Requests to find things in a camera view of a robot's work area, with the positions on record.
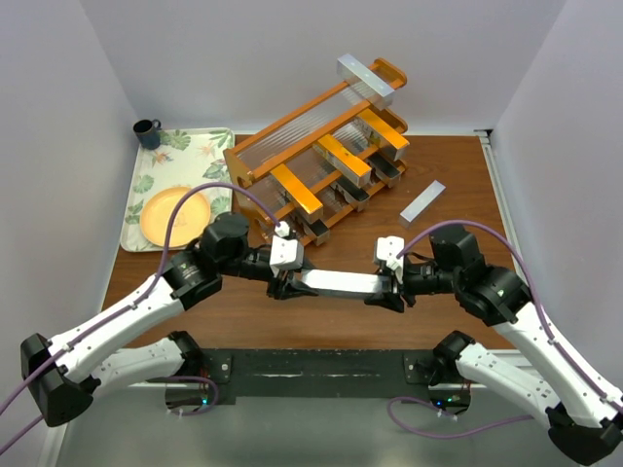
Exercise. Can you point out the dark blue mug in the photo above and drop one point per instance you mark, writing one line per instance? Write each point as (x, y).
(147, 133)

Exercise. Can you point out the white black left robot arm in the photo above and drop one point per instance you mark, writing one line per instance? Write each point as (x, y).
(58, 372)

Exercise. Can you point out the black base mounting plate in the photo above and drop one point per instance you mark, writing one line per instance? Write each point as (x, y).
(231, 374)

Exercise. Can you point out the orange plate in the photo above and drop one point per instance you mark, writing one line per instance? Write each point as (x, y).
(189, 222)

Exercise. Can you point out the aluminium table edge rail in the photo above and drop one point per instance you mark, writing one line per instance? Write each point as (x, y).
(519, 263)

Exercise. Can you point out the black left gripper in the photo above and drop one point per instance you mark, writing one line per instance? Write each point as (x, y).
(288, 287)

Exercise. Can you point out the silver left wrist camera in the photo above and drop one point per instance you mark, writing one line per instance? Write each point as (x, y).
(287, 252)

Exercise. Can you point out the silver R&O charcoal toothpaste box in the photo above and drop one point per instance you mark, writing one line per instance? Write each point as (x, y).
(356, 197)

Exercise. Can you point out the orange toothpaste box front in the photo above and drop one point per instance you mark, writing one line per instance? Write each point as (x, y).
(379, 133)

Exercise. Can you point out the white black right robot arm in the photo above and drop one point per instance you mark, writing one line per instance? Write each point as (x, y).
(580, 409)

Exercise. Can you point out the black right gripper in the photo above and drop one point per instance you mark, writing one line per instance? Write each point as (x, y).
(388, 300)

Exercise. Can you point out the orange toothpaste box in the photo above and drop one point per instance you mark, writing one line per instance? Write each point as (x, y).
(379, 133)
(356, 170)
(308, 204)

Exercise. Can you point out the floral serving tray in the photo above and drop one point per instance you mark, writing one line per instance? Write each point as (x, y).
(186, 158)

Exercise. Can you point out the wooden three-tier shelf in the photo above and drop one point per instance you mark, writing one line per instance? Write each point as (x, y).
(290, 141)

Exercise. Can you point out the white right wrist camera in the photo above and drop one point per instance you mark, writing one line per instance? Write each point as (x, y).
(386, 257)

